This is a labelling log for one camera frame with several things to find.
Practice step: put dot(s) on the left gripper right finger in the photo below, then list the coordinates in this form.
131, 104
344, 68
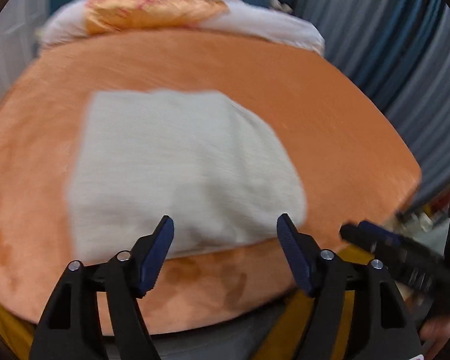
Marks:
381, 326

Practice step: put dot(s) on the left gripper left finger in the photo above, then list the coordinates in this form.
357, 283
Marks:
70, 326

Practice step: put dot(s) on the white knit sweater black hearts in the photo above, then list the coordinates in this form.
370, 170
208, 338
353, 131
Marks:
216, 168

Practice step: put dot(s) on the person's right hand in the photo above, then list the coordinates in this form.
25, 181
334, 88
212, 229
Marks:
437, 331

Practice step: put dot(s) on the orange velvet bed cover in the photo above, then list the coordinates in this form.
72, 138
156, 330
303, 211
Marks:
352, 162

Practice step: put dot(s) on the grey blue curtain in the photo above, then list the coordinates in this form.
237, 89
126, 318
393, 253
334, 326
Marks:
398, 53

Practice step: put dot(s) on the white wardrobe doors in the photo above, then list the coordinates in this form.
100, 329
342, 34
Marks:
20, 21

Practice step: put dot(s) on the white pillow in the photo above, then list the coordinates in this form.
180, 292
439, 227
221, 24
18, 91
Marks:
67, 25

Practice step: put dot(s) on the orange floral satin cloth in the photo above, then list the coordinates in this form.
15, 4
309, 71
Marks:
108, 16

